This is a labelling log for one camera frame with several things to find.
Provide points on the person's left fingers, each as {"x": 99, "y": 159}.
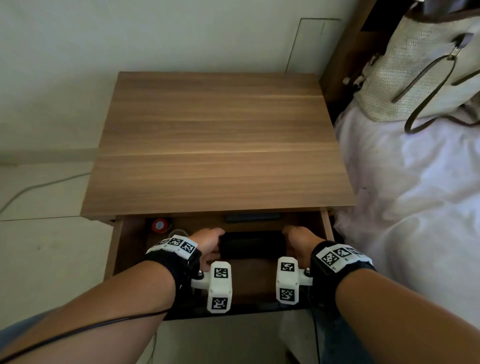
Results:
{"x": 217, "y": 236}

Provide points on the person's left hand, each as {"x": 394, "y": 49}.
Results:
{"x": 205, "y": 242}

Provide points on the wooden drawer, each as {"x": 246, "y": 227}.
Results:
{"x": 131, "y": 240}

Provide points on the person's right fingers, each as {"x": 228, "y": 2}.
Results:
{"x": 288, "y": 236}

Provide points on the white bed sheet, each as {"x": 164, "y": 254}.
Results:
{"x": 412, "y": 210}

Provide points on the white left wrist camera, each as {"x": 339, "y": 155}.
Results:
{"x": 219, "y": 287}

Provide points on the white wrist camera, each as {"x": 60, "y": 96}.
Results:
{"x": 219, "y": 287}
{"x": 287, "y": 281}

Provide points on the beige woven handbag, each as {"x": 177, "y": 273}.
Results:
{"x": 416, "y": 63}

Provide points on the person's right hand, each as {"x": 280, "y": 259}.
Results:
{"x": 303, "y": 242}

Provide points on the person's right forearm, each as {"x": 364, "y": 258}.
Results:
{"x": 405, "y": 318}

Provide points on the black pouch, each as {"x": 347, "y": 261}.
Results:
{"x": 253, "y": 244}

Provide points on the red round cap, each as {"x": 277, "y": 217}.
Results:
{"x": 159, "y": 225}

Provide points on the dark wooden headboard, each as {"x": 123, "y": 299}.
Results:
{"x": 348, "y": 48}

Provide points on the person's left forearm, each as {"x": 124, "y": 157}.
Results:
{"x": 105, "y": 311}

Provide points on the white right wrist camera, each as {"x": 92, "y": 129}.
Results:
{"x": 287, "y": 281}

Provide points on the wooden nightstand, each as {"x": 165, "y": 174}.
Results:
{"x": 217, "y": 142}

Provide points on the dark flat box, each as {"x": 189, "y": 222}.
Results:
{"x": 253, "y": 217}

